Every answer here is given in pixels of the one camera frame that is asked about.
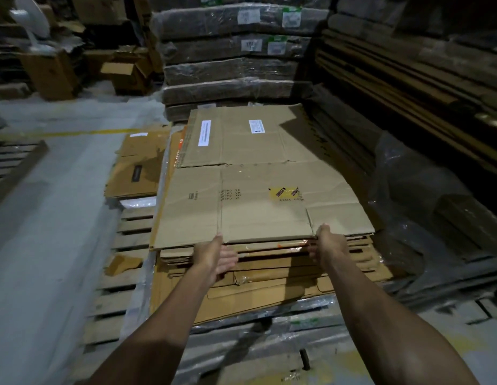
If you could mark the stack of wrapped cardboard bundles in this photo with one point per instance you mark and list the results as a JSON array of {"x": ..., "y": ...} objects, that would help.
[{"x": 232, "y": 72}]

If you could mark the tall brown cardboard box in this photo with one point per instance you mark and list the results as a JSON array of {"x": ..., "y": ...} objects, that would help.
[{"x": 52, "y": 74}]

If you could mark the cardboard with yellow sticker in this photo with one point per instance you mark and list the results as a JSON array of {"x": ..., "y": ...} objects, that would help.
[{"x": 256, "y": 204}]

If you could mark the person's right forearm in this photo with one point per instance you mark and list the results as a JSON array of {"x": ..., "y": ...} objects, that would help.
[{"x": 384, "y": 328}]

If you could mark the open cardboard box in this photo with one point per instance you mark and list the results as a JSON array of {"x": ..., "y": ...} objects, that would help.
[{"x": 126, "y": 76}]

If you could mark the person's left thumb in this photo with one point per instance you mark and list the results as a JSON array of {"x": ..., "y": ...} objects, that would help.
[{"x": 219, "y": 240}]

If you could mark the white fan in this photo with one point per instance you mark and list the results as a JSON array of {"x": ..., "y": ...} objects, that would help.
[{"x": 30, "y": 19}]

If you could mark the stack of flattened cardboard sheets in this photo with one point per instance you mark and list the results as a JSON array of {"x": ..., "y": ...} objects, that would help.
[{"x": 272, "y": 284}]

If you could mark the torn cardboard scrap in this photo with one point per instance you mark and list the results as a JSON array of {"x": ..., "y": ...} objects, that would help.
[{"x": 122, "y": 265}]

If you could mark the person's right hand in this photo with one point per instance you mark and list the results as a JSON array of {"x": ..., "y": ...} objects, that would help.
[{"x": 333, "y": 246}]

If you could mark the person's left forearm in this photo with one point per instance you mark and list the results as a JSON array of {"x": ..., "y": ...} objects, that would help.
[{"x": 160, "y": 336}]

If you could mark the flattened cardboard with white labels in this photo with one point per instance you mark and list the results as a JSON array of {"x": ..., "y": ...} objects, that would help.
[{"x": 240, "y": 136}]

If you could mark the brown cardboard sheet, dark label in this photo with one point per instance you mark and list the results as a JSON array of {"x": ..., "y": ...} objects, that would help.
[{"x": 140, "y": 164}]

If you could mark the pile of long cardboard sheets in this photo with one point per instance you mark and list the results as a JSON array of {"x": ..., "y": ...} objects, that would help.
[{"x": 412, "y": 76}]

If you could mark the wooden pallet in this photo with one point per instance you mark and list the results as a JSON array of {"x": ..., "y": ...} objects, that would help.
[
  {"x": 11, "y": 164},
  {"x": 112, "y": 284}
]

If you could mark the clear plastic wrap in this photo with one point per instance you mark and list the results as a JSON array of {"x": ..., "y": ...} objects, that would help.
[{"x": 425, "y": 200}]

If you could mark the person's left hand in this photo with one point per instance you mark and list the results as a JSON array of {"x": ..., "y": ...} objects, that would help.
[{"x": 210, "y": 256}]

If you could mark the person's right thumb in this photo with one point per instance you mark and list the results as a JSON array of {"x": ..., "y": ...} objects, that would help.
[{"x": 323, "y": 232}]

